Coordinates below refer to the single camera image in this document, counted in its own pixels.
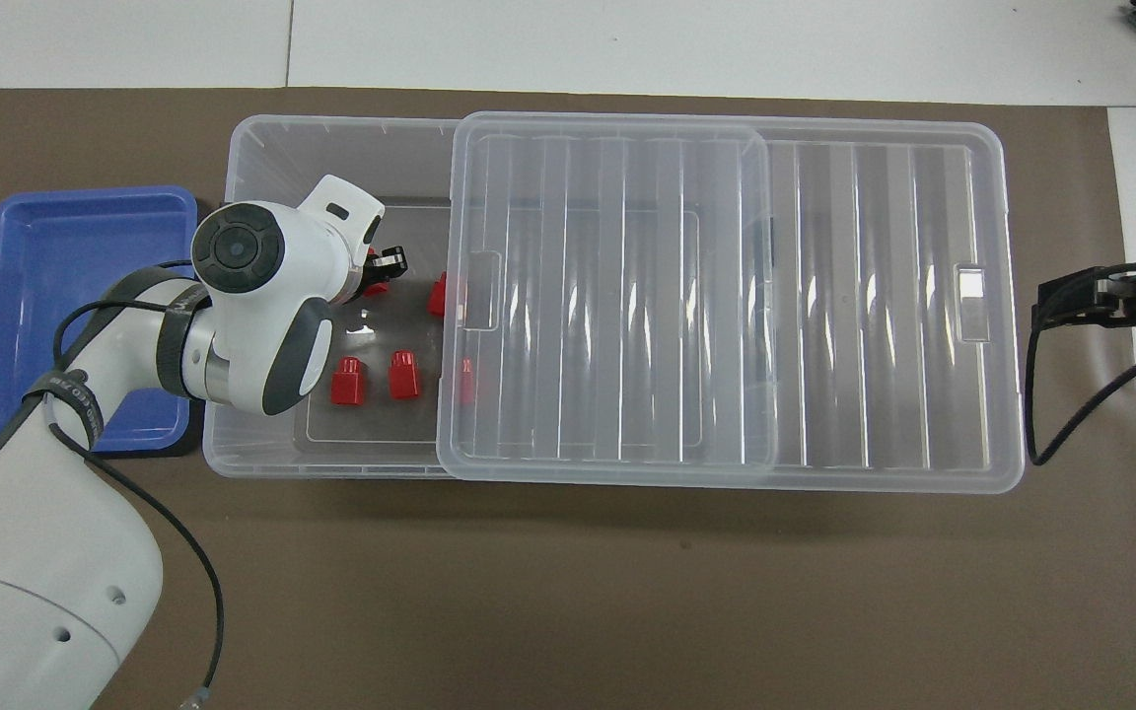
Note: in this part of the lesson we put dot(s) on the red block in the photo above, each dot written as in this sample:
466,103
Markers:
438,295
377,289
466,381
404,376
348,383

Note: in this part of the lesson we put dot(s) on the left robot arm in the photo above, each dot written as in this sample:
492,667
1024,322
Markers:
45,552

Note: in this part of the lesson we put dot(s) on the clear plastic box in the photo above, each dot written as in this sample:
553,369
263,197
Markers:
262,158

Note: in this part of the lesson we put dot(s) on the clear plastic lid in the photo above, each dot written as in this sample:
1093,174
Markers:
874,296

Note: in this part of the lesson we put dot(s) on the blue plastic tray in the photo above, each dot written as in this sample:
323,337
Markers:
65,256

